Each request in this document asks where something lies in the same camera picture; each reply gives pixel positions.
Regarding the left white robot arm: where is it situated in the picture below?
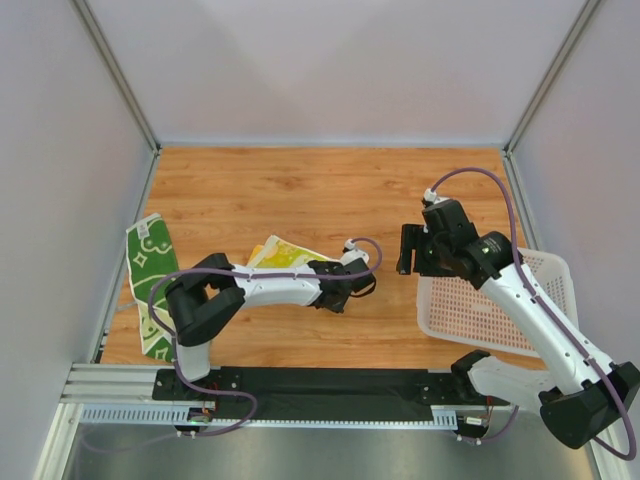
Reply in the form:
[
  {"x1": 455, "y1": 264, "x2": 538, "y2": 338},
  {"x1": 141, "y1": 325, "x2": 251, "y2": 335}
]
[{"x1": 164, "y1": 252, "x2": 377, "y2": 382}]

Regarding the green patterned towel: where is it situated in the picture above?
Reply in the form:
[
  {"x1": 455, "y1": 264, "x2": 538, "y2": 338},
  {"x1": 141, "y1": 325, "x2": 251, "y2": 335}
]
[{"x1": 126, "y1": 213, "x2": 179, "y2": 363}]

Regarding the cream yellow crocodile towel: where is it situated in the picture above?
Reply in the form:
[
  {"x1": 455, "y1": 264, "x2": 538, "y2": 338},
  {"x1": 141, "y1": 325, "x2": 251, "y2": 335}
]
[{"x1": 246, "y1": 235, "x2": 330, "y2": 268}]

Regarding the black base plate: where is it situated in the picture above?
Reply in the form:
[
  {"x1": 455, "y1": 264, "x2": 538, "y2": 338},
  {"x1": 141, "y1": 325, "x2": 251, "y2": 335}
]
[{"x1": 152, "y1": 365, "x2": 512, "y2": 422}]

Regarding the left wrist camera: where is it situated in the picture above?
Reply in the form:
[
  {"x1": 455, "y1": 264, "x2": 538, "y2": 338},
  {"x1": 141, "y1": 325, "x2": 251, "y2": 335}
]
[{"x1": 340, "y1": 238, "x2": 370, "y2": 265}]

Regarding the left aluminium frame post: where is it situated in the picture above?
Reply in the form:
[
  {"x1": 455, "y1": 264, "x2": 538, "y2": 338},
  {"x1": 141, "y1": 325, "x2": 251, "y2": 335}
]
[{"x1": 70, "y1": 0, "x2": 162, "y2": 155}]

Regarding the aluminium front rail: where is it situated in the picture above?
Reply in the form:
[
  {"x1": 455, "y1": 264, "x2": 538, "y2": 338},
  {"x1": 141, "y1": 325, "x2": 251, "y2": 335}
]
[{"x1": 59, "y1": 362, "x2": 609, "y2": 414}]

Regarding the grey slotted cable duct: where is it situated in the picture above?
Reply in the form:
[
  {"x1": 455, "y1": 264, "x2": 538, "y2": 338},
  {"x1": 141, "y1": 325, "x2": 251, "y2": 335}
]
[{"x1": 80, "y1": 404, "x2": 458, "y2": 431}]

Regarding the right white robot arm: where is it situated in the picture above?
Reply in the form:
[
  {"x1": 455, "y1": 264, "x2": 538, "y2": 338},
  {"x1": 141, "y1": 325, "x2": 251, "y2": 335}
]
[{"x1": 396, "y1": 197, "x2": 639, "y2": 449}]

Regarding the aluminium frame post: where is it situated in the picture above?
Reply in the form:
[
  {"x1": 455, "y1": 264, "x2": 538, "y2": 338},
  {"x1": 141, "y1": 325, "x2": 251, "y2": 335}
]
[
  {"x1": 502, "y1": 0, "x2": 604, "y2": 158},
  {"x1": 70, "y1": 0, "x2": 162, "y2": 155}
]

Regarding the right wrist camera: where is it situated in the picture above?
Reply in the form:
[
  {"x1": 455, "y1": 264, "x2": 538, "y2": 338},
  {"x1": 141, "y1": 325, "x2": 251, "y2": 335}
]
[{"x1": 422, "y1": 188, "x2": 448, "y2": 208}]

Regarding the white plastic basket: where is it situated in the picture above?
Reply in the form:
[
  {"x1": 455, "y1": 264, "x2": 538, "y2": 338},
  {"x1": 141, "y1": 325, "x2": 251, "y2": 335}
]
[{"x1": 416, "y1": 248, "x2": 579, "y2": 358}]

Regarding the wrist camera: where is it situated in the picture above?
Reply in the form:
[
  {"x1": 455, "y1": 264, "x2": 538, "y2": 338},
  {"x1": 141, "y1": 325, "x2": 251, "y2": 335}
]
[
  {"x1": 340, "y1": 238, "x2": 370, "y2": 265},
  {"x1": 422, "y1": 188, "x2": 448, "y2": 208}
]

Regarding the right aluminium frame post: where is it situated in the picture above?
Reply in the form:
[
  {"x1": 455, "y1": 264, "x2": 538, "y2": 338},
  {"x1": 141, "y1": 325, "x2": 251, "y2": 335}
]
[{"x1": 502, "y1": 0, "x2": 604, "y2": 158}]

